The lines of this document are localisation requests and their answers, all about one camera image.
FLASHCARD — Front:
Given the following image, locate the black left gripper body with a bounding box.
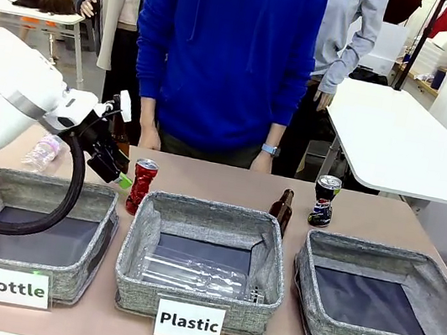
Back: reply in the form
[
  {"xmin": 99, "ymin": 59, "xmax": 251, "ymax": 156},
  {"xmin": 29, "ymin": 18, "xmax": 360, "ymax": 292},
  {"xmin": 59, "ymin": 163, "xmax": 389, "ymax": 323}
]
[{"xmin": 75, "ymin": 108, "xmax": 121, "ymax": 160}]

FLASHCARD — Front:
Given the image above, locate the brown glass bottle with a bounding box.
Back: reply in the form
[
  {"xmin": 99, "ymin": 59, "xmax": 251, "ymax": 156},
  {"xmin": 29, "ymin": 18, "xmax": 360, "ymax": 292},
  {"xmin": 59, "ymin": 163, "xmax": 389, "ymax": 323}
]
[
  {"xmin": 103, "ymin": 109, "xmax": 139, "ymax": 175},
  {"xmin": 266, "ymin": 186, "xmax": 297, "ymax": 241}
]

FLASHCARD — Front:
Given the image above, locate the crushed red can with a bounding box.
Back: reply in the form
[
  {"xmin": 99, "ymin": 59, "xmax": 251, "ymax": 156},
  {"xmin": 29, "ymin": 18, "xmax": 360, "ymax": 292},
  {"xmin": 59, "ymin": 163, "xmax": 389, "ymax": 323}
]
[{"xmin": 124, "ymin": 156, "xmax": 160, "ymax": 220}]

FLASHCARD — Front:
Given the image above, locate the clear bottle with pink label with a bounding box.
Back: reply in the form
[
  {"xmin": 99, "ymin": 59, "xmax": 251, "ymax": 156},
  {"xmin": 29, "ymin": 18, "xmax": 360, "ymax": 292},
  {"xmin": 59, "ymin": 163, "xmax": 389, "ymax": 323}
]
[{"xmin": 18, "ymin": 129, "xmax": 66, "ymax": 176}]

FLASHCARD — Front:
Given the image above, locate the crushed blue Pepsi can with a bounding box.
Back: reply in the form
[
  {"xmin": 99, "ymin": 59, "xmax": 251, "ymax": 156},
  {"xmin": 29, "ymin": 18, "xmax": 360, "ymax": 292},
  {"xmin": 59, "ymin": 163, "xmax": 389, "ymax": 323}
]
[{"xmin": 306, "ymin": 172, "xmax": 344, "ymax": 231}]

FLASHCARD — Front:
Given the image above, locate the person's left forearm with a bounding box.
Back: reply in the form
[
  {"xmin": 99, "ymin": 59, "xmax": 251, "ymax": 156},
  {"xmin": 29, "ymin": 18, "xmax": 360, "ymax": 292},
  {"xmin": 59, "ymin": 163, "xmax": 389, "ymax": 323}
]
[{"xmin": 262, "ymin": 120, "xmax": 287, "ymax": 150}]

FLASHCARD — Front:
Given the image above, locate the person's right forearm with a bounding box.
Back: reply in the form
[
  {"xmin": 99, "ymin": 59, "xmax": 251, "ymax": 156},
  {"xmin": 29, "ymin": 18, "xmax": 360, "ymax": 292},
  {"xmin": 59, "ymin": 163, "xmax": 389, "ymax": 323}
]
[{"xmin": 135, "ymin": 96, "xmax": 162, "ymax": 130}]

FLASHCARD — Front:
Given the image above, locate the grey fabric basket labelled Bottle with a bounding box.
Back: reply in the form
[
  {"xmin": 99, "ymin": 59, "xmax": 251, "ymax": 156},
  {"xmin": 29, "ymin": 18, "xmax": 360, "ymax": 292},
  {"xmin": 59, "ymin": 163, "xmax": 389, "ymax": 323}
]
[{"xmin": 0, "ymin": 167, "xmax": 125, "ymax": 311}]

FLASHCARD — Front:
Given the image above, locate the grey fabric basket labelled Plastic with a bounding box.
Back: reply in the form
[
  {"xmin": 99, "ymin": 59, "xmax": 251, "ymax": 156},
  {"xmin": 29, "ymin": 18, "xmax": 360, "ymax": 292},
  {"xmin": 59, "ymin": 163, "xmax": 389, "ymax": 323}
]
[{"xmin": 108, "ymin": 185, "xmax": 298, "ymax": 335}]

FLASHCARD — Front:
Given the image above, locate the grey fabric basket labelled Can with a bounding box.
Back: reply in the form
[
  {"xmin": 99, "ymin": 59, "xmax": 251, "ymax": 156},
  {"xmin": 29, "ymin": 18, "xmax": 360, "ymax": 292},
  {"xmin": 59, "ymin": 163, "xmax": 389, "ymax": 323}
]
[{"xmin": 283, "ymin": 227, "xmax": 447, "ymax": 335}]

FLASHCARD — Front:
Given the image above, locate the person's right hand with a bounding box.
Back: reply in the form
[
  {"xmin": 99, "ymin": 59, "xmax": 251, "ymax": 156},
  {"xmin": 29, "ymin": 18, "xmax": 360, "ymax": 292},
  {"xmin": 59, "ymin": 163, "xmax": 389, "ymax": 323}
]
[{"xmin": 136, "ymin": 123, "xmax": 166, "ymax": 152}]

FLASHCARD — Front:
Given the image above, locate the person's left hand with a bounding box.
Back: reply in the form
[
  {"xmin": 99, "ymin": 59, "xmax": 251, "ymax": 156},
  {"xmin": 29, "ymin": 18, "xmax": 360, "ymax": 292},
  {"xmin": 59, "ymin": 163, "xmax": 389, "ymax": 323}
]
[{"xmin": 249, "ymin": 150, "xmax": 276, "ymax": 176}]

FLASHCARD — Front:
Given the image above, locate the clear plastic bottle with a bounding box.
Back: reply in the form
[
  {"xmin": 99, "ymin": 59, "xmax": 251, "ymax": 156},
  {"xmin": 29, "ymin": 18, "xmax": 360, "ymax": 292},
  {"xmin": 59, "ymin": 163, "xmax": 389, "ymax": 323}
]
[{"xmin": 126, "ymin": 246, "xmax": 254, "ymax": 302}]

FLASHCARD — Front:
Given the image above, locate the white Bottle label card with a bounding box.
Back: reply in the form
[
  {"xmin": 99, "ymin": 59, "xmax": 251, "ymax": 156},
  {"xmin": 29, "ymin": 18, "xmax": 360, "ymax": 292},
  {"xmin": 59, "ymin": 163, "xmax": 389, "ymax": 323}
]
[{"xmin": 0, "ymin": 263, "xmax": 57, "ymax": 311}]

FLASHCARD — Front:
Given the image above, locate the person in blue hoodie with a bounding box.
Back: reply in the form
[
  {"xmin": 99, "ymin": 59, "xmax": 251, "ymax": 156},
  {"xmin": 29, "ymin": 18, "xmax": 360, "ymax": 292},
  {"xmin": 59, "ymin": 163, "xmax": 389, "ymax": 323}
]
[{"xmin": 117, "ymin": 0, "xmax": 330, "ymax": 179}]

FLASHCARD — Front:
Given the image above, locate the light blue wrist watch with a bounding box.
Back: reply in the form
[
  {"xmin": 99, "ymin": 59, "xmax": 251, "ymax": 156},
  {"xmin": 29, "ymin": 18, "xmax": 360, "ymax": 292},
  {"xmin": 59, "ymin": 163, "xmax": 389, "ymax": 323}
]
[{"xmin": 260, "ymin": 143, "xmax": 282, "ymax": 159}]

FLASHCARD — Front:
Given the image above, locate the small white table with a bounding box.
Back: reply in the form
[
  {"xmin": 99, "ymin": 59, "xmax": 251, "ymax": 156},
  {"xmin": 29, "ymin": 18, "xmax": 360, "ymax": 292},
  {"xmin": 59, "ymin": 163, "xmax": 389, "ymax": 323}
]
[{"xmin": 0, "ymin": 0, "xmax": 97, "ymax": 89}]

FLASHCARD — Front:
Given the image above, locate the white Plastic label card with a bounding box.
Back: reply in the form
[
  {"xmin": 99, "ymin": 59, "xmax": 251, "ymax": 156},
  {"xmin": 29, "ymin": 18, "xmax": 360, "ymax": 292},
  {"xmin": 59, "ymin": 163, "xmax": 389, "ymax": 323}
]
[{"xmin": 151, "ymin": 292, "xmax": 228, "ymax": 335}]

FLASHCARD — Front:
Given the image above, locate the figure in grey hoodie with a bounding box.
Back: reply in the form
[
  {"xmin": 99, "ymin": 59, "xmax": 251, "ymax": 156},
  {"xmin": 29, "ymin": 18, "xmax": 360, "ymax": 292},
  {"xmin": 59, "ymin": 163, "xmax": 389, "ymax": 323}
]
[{"xmin": 303, "ymin": 0, "xmax": 392, "ymax": 121}]

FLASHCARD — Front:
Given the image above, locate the large white table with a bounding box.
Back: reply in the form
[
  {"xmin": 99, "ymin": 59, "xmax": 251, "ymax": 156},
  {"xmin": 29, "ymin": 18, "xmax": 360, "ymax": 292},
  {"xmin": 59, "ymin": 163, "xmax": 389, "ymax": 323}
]
[{"xmin": 313, "ymin": 74, "xmax": 447, "ymax": 209}]

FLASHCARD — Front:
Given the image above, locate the white storage box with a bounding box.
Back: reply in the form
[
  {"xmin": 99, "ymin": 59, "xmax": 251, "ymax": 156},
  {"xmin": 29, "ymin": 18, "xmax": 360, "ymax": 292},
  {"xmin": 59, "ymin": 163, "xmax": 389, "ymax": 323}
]
[{"xmin": 365, "ymin": 19, "xmax": 413, "ymax": 79}]

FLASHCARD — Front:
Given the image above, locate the black stand pole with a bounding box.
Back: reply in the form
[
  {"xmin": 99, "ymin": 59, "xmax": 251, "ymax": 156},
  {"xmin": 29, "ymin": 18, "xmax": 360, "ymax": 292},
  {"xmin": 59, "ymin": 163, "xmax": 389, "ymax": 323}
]
[{"xmin": 390, "ymin": 0, "xmax": 447, "ymax": 97}]

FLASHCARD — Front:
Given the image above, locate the dark blue cup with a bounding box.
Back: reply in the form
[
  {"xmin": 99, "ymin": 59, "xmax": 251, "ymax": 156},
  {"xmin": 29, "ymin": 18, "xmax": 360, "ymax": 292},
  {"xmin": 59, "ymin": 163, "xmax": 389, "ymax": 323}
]
[{"xmin": 429, "ymin": 67, "xmax": 447, "ymax": 91}]

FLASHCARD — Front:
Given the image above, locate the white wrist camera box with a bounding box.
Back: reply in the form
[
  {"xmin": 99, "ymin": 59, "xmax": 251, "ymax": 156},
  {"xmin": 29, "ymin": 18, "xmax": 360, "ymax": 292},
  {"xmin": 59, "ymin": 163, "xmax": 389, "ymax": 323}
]
[{"xmin": 114, "ymin": 88, "xmax": 137, "ymax": 125}]

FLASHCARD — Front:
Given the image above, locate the black corrugated cable hose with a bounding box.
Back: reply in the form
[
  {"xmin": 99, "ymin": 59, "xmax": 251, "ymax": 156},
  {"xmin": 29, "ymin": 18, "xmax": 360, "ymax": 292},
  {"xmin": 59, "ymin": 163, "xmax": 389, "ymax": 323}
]
[{"xmin": 0, "ymin": 121, "xmax": 92, "ymax": 246}]

